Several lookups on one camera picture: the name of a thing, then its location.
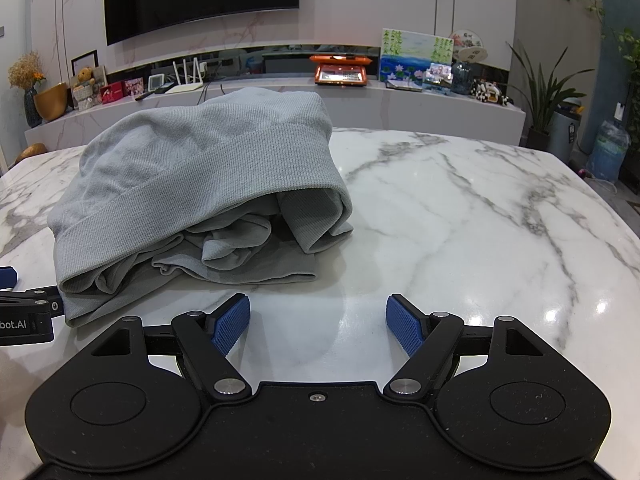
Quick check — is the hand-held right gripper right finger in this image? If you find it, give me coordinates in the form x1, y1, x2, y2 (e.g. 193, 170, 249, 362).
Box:
383, 293, 547, 400

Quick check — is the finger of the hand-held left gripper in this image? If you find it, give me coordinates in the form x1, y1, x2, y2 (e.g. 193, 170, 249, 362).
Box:
0, 267, 66, 320

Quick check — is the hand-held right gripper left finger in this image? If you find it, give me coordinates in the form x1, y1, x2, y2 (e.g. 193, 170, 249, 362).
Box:
91, 293, 252, 400

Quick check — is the grey knit sweater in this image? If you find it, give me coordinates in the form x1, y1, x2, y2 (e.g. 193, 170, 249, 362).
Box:
47, 86, 355, 330

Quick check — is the brown round wooden object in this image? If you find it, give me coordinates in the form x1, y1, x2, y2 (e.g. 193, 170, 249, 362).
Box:
15, 143, 48, 165

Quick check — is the blue vase with dried flowers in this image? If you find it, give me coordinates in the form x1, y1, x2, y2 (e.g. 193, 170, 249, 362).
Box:
7, 50, 47, 128

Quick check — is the brown teddy bear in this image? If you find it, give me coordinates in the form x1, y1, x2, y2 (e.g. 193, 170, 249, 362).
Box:
72, 66, 97, 108

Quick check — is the marble television console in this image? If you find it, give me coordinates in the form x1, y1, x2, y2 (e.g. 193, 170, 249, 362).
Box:
24, 72, 527, 153

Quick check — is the white router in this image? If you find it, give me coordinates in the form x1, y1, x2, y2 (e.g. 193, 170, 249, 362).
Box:
165, 59, 206, 95

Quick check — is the black white cow figurine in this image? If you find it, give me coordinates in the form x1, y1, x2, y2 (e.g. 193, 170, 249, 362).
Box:
471, 79, 513, 107

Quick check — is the grey trash can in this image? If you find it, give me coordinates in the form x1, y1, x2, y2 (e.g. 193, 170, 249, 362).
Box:
547, 102, 584, 164

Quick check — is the blue glass jar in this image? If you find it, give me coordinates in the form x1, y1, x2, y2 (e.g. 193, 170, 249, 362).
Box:
450, 62, 476, 96

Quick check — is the small photo print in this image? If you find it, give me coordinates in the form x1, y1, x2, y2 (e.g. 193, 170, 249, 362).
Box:
422, 62, 453, 92

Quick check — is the potted long-leaf plant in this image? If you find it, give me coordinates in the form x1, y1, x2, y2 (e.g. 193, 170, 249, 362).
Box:
506, 42, 596, 152

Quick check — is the orange cash register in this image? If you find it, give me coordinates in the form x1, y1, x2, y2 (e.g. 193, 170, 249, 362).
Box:
309, 54, 373, 86

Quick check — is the large water bottle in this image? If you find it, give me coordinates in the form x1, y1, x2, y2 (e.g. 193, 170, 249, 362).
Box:
585, 102, 631, 184

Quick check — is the pond painting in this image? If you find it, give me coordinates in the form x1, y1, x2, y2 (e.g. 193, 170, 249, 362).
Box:
379, 28, 455, 92

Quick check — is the decorative plate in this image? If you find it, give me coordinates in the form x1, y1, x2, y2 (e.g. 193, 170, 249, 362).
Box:
447, 29, 489, 64

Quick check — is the green vine plant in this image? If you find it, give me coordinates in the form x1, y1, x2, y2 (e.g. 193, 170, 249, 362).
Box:
545, 0, 640, 126

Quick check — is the black picture frame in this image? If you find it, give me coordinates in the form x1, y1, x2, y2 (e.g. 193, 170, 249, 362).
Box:
70, 49, 99, 81

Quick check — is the black cable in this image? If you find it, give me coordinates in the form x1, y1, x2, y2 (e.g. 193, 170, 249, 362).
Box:
197, 80, 226, 106

